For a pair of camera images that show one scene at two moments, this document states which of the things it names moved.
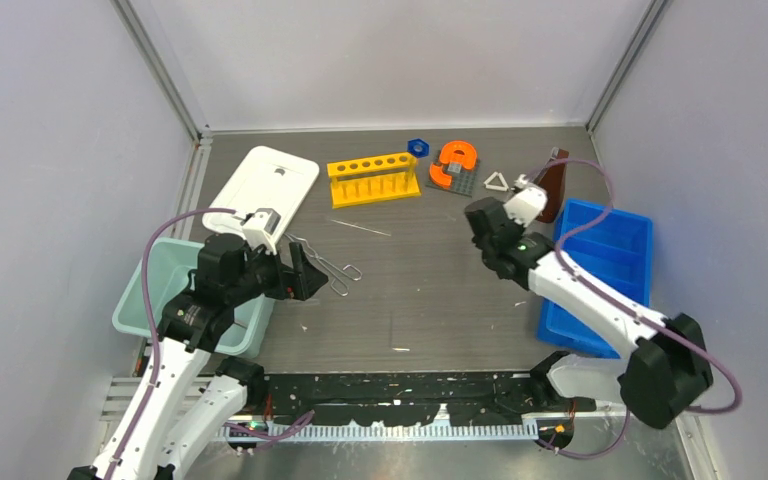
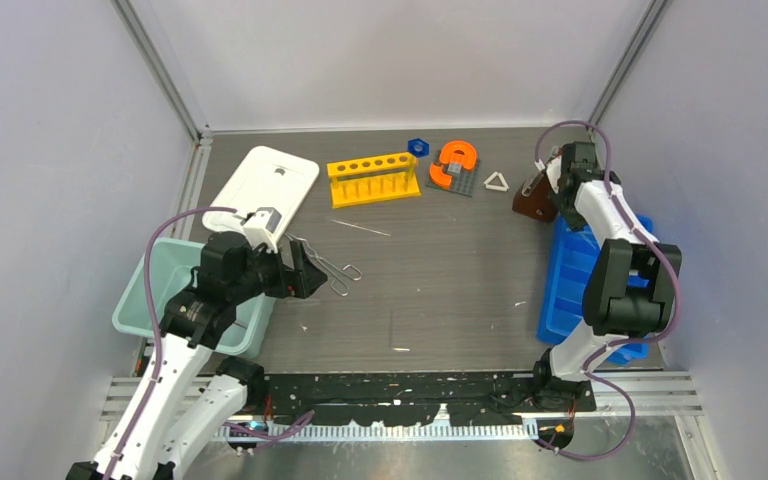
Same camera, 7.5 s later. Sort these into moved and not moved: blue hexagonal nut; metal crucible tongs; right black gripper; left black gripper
Moved: right black gripper
Not moved: blue hexagonal nut; left black gripper; metal crucible tongs
